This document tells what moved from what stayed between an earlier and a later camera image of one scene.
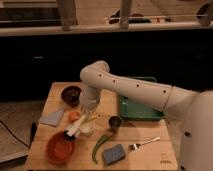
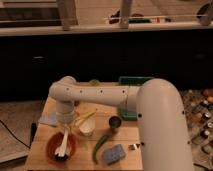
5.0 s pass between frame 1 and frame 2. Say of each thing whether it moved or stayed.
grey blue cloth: stayed
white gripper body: moved
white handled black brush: moved
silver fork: stayed
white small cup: stayed
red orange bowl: stayed
